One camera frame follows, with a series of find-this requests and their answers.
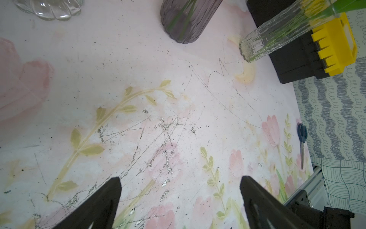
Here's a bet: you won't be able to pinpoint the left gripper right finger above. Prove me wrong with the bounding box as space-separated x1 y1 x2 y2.
240 176 312 229

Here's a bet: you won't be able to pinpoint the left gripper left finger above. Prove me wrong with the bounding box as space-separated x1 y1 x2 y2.
54 177 122 229

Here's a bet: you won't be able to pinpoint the black scissors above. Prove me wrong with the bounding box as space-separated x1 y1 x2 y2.
297 123 308 169

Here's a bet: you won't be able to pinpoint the floral pink table mat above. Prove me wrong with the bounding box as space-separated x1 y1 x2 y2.
1 1 313 229

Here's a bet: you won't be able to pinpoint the clear glass vase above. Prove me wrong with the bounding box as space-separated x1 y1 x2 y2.
239 0 366 63

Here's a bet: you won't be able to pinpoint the yellow black toolbox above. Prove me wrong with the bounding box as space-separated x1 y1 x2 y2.
247 1 357 84

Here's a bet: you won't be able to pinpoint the yellow ruffled vase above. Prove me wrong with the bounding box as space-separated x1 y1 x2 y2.
13 0 84 21

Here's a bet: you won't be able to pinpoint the purple glass vase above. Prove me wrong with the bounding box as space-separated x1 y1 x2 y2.
160 0 222 44

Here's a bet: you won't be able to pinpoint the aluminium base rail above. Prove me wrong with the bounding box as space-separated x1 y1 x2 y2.
283 166 332 210

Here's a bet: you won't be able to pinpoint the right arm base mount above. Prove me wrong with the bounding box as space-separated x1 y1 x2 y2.
286 189 355 229

